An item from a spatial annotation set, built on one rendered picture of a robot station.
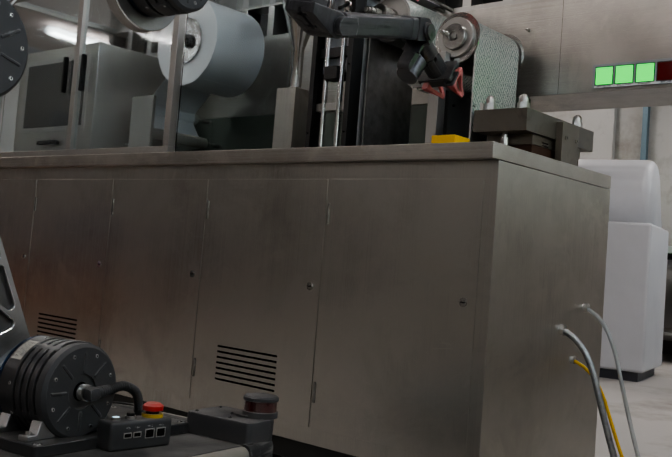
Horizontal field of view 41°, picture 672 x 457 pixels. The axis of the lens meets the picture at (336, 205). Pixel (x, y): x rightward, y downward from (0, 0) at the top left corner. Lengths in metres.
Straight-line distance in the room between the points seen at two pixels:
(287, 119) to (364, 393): 1.09
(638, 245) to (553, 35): 3.18
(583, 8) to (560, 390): 1.12
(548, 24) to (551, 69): 0.14
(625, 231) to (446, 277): 3.75
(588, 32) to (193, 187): 1.28
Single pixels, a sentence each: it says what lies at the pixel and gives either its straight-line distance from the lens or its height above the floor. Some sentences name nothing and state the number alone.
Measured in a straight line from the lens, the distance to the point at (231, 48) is 3.25.
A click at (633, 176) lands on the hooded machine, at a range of 5.99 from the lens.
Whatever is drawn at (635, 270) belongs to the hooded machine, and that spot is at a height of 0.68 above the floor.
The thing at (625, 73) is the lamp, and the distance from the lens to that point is 2.68.
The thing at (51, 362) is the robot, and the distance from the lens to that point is 1.59.
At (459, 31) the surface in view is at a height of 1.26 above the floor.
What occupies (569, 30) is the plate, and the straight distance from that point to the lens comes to 2.80.
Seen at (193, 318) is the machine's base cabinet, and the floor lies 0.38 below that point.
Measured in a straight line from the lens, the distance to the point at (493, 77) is 2.62.
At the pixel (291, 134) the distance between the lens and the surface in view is 3.01.
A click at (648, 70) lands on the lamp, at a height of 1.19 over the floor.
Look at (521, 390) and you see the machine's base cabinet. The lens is 2.29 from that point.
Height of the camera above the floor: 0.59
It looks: 4 degrees up
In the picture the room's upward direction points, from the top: 4 degrees clockwise
